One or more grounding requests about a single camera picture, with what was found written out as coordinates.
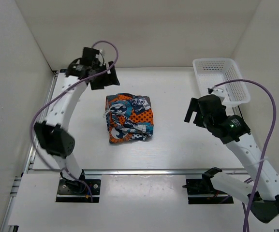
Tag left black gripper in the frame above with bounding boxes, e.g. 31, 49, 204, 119
89, 61, 119, 90

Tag colourful patterned shorts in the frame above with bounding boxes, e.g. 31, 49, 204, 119
104, 93, 154, 144

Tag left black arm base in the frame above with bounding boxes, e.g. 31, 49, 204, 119
56, 174, 101, 203

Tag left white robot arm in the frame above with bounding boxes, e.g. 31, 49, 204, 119
33, 47, 120, 193

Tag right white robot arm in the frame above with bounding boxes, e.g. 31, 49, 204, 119
184, 94, 279, 223

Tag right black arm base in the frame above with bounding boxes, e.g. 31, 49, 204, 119
182, 167, 234, 205

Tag white perforated plastic basket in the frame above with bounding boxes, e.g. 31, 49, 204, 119
192, 57, 251, 108

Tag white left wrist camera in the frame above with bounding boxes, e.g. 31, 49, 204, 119
98, 49, 105, 58

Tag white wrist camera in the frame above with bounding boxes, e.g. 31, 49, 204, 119
98, 49, 105, 58
208, 87, 226, 102

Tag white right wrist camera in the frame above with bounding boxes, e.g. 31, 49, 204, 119
208, 87, 226, 102

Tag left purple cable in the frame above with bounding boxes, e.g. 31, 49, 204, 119
29, 40, 119, 203

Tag aluminium right rail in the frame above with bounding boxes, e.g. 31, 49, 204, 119
232, 106, 244, 121

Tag aluminium rail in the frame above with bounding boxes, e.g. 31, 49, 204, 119
83, 169, 249, 176
9, 71, 58, 201
232, 106, 244, 121

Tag aluminium front rail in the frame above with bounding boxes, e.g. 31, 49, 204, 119
83, 169, 249, 176

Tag aluminium left rail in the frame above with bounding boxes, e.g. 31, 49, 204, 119
9, 71, 58, 201

